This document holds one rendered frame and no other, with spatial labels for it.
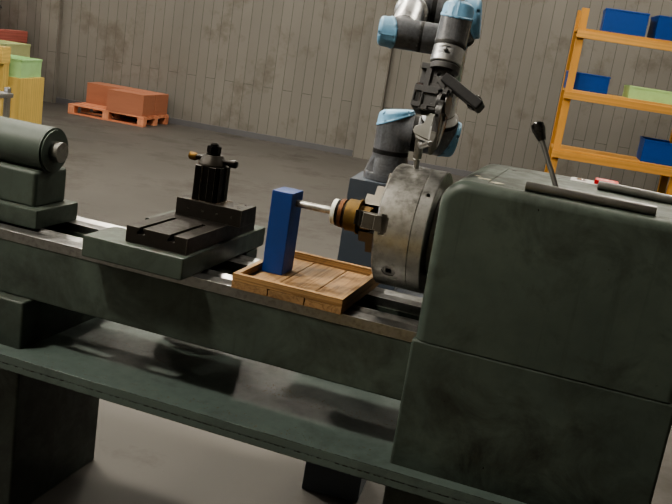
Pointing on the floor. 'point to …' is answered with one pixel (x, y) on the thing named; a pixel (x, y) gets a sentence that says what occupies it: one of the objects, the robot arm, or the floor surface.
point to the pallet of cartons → (123, 104)
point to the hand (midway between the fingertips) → (433, 150)
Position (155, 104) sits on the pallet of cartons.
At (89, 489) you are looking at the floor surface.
